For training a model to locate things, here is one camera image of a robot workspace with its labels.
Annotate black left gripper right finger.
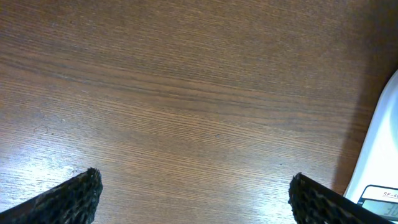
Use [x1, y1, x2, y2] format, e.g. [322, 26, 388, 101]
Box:
[289, 172, 392, 224]

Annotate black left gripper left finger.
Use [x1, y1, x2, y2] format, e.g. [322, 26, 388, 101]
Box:
[1, 167, 103, 224]

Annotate white digital kitchen scale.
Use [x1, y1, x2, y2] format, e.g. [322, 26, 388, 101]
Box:
[344, 73, 397, 223]

